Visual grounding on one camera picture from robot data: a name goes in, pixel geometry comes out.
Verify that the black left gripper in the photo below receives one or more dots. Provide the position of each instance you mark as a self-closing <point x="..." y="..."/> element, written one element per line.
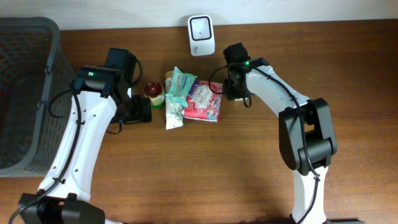
<point x="142" y="109"/>

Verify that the teal wipes packet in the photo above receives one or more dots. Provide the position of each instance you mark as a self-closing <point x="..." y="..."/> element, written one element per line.
<point x="181" y="84"/>

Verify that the grey plastic mesh basket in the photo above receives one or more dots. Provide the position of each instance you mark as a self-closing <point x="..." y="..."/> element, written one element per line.
<point x="34" y="69"/>

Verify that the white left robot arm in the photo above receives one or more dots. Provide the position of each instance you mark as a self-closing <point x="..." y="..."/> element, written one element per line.
<point x="101" y="95"/>

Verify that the green lid jar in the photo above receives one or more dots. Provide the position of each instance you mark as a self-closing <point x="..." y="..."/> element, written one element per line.
<point x="156" y="93"/>

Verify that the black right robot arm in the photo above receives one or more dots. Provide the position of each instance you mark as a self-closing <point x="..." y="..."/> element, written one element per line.
<point x="307" y="139"/>

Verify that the red purple tissue pack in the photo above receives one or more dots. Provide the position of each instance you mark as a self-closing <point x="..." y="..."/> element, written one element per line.
<point x="203" y="104"/>

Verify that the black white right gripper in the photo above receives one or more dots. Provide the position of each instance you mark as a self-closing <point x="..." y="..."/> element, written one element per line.
<point x="231" y="94"/>

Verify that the white barcode scanner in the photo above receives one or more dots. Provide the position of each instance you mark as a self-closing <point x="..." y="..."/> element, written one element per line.
<point x="201" y="35"/>

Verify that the white cream tube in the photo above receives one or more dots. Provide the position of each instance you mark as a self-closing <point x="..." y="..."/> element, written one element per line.
<point x="173" y="111"/>

